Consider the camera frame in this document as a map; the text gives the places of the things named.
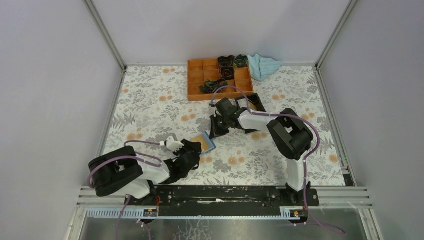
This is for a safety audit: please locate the blue leather card holder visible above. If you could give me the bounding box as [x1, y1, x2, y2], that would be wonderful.
[191, 131, 218, 158]

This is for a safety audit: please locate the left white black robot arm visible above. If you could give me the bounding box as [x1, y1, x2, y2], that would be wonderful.
[87, 136, 203, 206]

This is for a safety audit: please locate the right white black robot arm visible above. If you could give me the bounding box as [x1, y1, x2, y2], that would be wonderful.
[209, 98, 314, 206]

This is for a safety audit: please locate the white card in box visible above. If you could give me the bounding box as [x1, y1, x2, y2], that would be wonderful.
[236, 98, 252, 109]

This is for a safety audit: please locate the black tangled band pile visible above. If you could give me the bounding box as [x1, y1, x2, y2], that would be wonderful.
[198, 78, 228, 94]

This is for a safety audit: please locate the black rolled band centre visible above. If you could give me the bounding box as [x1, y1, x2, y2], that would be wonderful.
[220, 66, 235, 80]

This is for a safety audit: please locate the black rolled band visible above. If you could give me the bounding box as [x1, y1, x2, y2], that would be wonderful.
[220, 66, 235, 80]
[233, 54, 249, 69]
[217, 55, 235, 69]

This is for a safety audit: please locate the black rolled band left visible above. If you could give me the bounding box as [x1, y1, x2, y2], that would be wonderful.
[217, 55, 235, 69]

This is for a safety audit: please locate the black rolled band top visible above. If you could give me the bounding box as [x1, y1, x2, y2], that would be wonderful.
[233, 54, 249, 69]

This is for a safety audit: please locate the light blue folded cloth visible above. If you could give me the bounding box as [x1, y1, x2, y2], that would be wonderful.
[247, 54, 282, 82]

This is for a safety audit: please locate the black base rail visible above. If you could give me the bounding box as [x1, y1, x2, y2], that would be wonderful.
[129, 185, 320, 218]

